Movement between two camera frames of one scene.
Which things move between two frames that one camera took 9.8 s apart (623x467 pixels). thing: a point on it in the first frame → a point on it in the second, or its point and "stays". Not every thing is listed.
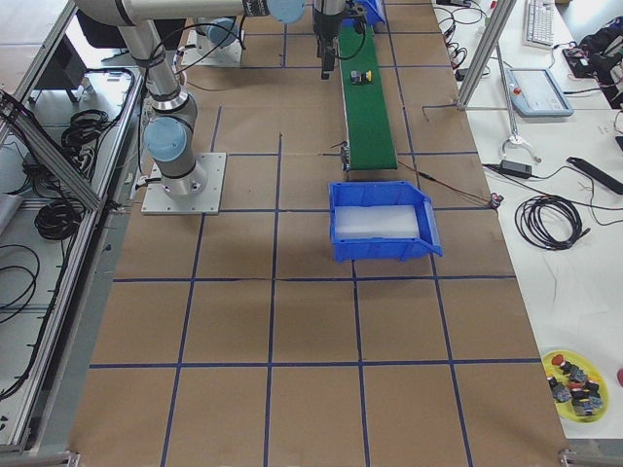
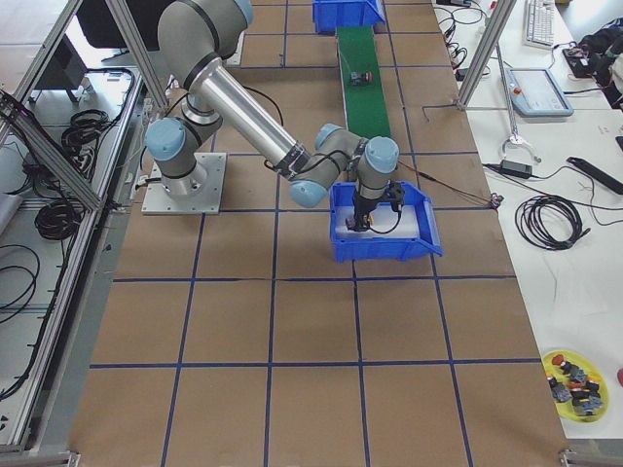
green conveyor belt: (370, 145) stays
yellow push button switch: (359, 79) → (368, 222)
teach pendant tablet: (534, 92) stays
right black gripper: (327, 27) → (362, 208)
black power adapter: (516, 168) stays
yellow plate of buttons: (577, 385) stays
